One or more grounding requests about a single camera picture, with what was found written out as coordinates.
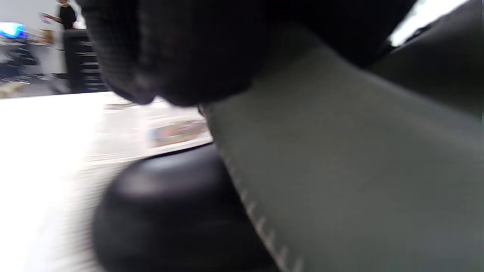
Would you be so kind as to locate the newspaper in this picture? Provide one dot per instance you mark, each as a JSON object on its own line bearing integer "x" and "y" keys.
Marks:
{"x": 124, "y": 128}

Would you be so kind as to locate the person's left hand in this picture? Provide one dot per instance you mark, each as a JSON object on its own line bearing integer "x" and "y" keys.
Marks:
{"x": 208, "y": 45}

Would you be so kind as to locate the grey white polishing mitt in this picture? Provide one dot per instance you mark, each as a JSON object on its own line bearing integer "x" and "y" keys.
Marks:
{"x": 359, "y": 170}

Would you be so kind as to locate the black leather shoe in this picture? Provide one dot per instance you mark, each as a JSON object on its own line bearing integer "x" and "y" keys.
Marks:
{"x": 170, "y": 211}

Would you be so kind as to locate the black office chair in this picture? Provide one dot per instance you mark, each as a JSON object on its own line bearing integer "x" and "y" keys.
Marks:
{"x": 83, "y": 64}

